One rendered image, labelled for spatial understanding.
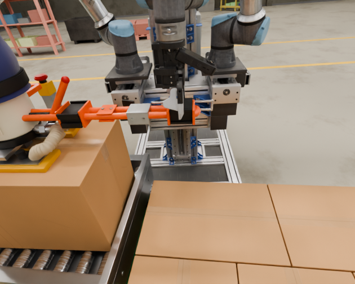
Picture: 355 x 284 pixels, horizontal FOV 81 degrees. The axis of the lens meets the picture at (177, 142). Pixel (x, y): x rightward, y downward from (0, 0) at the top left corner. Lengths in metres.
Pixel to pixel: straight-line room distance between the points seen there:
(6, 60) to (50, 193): 0.41
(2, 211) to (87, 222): 0.29
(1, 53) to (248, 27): 0.88
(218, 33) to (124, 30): 0.44
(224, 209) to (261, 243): 0.20
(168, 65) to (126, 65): 0.58
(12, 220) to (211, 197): 0.81
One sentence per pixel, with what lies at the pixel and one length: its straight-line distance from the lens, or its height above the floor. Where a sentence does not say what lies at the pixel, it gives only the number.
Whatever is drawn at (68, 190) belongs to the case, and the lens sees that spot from 0.72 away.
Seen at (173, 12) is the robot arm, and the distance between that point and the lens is 0.56.
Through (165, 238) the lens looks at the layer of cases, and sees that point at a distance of 0.98.
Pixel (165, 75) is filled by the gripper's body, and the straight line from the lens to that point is 0.59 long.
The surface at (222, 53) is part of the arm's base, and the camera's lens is 1.14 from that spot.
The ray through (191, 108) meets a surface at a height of 1.10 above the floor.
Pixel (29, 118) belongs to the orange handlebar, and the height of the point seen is 1.08.
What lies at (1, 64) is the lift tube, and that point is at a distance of 0.80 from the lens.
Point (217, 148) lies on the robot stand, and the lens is 1.89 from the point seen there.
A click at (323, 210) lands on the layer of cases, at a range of 1.19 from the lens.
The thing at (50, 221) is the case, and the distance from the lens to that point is 0.91.
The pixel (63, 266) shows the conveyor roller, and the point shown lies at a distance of 1.06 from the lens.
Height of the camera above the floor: 1.40
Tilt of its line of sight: 37 degrees down
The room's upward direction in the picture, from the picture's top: 5 degrees counter-clockwise
